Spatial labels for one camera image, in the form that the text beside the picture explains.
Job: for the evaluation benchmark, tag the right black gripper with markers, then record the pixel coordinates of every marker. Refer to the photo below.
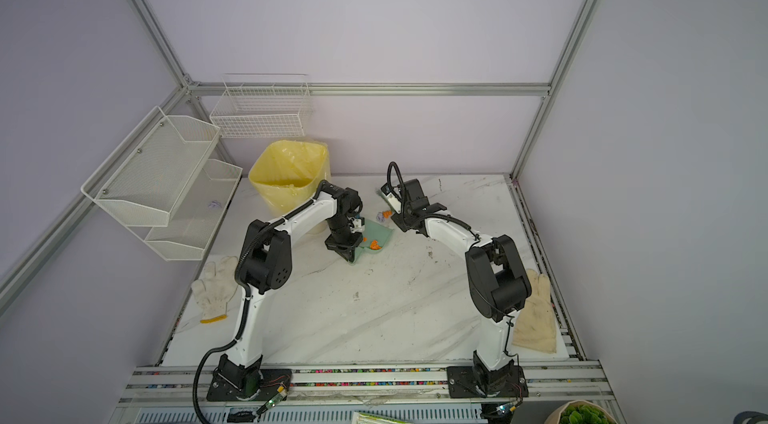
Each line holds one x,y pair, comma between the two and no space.
397,219

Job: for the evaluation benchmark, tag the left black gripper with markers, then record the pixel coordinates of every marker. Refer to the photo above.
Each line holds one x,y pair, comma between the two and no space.
346,250

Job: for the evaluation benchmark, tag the green plastic dustpan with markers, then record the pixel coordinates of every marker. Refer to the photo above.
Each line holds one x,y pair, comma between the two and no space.
374,239

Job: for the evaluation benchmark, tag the green hand brush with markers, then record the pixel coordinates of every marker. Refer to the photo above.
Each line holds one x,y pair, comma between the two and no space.
385,192

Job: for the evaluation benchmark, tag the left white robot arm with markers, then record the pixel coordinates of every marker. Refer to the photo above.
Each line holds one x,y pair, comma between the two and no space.
266,263

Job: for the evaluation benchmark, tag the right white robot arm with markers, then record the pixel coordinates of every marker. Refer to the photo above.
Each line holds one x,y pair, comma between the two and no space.
497,278

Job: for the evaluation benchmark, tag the orange purple scraps back cluster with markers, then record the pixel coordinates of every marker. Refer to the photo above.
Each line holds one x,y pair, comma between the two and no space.
384,218

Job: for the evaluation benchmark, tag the cream trash bin yellow liner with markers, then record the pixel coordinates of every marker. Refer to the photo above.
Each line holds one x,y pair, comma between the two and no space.
288,173

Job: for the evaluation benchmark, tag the white cotton work glove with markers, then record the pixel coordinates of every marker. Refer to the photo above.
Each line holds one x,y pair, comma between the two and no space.
215,288

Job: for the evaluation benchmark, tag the white mesh shelf lower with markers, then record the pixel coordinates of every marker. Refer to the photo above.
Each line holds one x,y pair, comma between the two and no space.
194,224

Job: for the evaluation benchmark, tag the white mesh shelf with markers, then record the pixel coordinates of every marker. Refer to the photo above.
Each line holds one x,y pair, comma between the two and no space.
194,224
144,184

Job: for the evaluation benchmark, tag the beige cloth rag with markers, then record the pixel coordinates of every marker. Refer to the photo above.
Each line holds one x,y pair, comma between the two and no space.
535,327

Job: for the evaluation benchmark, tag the white mesh shelf upper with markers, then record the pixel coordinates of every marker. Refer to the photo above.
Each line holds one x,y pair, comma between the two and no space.
144,184

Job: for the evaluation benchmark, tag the green plant in pot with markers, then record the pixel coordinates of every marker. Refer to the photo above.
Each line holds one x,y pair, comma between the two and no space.
580,412

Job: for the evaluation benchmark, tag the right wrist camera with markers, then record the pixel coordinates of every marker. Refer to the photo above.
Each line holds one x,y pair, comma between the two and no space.
392,200

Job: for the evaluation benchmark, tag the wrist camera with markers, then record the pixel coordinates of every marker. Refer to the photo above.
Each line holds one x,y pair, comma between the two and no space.
358,224
392,200

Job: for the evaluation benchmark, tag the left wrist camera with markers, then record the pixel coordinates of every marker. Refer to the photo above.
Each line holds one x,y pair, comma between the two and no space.
358,224

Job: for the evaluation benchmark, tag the white wire basket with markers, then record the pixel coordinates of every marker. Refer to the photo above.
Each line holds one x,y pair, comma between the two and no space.
264,106

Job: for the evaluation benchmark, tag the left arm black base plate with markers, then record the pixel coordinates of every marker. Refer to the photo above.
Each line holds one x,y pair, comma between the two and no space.
238,382

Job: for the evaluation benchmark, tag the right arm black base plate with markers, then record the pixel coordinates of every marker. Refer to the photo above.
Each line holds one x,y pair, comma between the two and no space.
478,381

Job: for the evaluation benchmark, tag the aluminium front rail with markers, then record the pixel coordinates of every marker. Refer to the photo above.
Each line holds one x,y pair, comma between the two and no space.
418,393

